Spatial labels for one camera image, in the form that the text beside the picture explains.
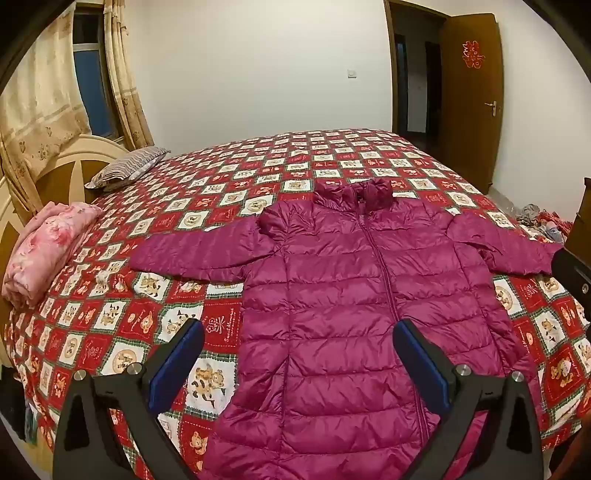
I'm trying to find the striped pillow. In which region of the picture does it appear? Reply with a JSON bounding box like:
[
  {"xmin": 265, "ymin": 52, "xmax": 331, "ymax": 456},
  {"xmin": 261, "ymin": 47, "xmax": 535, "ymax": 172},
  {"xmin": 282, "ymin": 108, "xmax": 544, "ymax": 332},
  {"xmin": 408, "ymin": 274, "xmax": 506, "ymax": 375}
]
[{"xmin": 84, "ymin": 147, "xmax": 171, "ymax": 191}]

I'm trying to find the cream wooden headboard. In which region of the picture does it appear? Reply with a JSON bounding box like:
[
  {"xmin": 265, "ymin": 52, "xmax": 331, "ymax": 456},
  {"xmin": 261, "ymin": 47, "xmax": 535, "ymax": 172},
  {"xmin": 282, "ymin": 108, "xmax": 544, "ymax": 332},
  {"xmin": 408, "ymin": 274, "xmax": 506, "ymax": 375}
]
[{"xmin": 0, "ymin": 134, "xmax": 132, "ymax": 324}]

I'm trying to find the magenta puffer jacket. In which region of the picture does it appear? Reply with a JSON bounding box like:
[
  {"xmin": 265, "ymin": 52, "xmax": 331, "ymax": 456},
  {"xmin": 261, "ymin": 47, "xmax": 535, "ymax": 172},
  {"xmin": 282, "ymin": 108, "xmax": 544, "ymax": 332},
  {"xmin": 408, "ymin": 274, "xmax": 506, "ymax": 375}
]
[{"xmin": 129, "ymin": 179, "xmax": 565, "ymax": 480}]

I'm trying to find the window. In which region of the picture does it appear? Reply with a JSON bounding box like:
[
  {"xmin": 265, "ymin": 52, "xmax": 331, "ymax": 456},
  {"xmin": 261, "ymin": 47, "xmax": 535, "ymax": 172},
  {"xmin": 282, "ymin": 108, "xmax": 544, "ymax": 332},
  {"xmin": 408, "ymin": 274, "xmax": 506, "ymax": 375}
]
[{"xmin": 73, "ymin": 9, "xmax": 116, "ymax": 139}]

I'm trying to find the dark wooden door frame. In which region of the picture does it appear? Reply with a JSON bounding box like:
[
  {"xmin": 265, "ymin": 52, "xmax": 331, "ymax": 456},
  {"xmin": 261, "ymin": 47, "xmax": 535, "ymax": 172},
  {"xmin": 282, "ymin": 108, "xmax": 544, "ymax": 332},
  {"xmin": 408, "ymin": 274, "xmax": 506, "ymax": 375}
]
[{"xmin": 383, "ymin": 0, "xmax": 448, "ymax": 137}]

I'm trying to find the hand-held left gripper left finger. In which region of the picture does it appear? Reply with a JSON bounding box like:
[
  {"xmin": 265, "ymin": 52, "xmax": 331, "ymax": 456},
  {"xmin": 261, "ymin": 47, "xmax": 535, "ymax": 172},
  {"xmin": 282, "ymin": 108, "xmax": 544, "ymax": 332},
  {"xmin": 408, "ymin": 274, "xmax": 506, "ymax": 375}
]
[{"xmin": 52, "ymin": 318, "xmax": 206, "ymax": 480}]

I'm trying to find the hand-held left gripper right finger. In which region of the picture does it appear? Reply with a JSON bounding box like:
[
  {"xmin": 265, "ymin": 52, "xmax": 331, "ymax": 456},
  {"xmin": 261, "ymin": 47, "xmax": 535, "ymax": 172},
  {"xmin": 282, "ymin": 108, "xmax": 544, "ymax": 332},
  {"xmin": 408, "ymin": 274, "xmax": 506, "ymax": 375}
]
[{"xmin": 392, "ymin": 318, "xmax": 546, "ymax": 480}]

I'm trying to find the brown wooden cabinet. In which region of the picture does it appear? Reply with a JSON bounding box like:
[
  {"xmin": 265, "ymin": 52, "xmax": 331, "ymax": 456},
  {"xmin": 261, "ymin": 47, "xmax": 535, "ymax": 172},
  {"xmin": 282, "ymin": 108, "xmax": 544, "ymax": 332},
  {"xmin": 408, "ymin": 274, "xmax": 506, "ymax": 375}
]
[{"xmin": 570, "ymin": 176, "xmax": 591, "ymax": 252}]

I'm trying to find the red patterned bed quilt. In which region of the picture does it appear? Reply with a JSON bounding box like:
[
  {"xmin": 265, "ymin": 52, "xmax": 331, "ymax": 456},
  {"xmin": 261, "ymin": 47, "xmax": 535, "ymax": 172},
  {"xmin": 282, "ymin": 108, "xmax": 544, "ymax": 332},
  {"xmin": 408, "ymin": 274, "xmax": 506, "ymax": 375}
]
[{"xmin": 2, "ymin": 129, "xmax": 591, "ymax": 480}]

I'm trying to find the pink folded blanket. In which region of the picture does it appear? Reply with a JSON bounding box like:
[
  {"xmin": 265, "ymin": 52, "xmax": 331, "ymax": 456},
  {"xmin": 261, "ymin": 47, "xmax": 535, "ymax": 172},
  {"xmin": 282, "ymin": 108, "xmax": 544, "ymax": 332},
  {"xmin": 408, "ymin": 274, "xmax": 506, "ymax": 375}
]
[{"xmin": 1, "ymin": 202, "xmax": 105, "ymax": 309}]

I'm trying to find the pile of clothes and packets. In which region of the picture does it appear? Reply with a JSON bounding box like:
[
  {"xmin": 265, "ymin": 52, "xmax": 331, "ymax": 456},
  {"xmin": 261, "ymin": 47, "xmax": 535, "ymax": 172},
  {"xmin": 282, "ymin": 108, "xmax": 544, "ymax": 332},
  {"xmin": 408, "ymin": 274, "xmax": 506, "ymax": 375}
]
[{"xmin": 508, "ymin": 200, "xmax": 573, "ymax": 243}]

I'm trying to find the brown wooden door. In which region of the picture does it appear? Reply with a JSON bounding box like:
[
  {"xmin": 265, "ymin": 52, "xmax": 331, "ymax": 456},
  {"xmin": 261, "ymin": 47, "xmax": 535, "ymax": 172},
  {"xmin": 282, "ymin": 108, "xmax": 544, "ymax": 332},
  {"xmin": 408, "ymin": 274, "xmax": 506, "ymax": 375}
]
[{"xmin": 438, "ymin": 13, "xmax": 504, "ymax": 195}]

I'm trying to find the beige sheer curtain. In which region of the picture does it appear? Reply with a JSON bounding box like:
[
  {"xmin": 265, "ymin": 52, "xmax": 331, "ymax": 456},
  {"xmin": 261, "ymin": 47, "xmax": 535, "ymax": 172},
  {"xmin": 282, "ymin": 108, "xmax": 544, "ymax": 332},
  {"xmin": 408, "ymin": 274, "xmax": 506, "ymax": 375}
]
[{"xmin": 0, "ymin": 2, "xmax": 90, "ymax": 213}]

